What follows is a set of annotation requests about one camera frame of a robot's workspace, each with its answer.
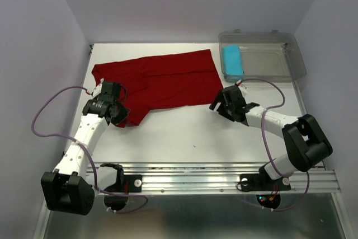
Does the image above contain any red t shirt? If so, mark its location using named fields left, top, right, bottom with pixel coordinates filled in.
left=92, top=49, right=223, bottom=128

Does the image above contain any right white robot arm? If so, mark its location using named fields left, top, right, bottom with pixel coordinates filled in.
left=209, top=85, right=333, bottom=189

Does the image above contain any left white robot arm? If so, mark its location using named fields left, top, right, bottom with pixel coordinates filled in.
left=41, top=81, right=129, bottom=215

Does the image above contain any rolled light blue t shirt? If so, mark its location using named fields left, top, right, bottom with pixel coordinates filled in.
left=222, top=45, right=244, bottom=76

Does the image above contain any clear plastic bin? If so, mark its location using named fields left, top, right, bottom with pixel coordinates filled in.
left=219, top=31, right=307, bottom=82

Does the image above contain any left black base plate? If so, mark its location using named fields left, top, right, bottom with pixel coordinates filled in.
left=98, top=174, right=142, bottom=193

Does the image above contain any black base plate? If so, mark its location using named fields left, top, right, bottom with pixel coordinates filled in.
left=98, top=174, right=142, bottom=193
left=236, top=174, right=291, bottom=193

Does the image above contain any aluminium mounting rail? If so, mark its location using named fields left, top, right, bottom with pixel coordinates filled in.
left=122, top=162, right=341, bottom=196

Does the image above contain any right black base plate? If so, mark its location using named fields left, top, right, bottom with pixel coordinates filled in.
left=236, top=174, right=291, bottom=193

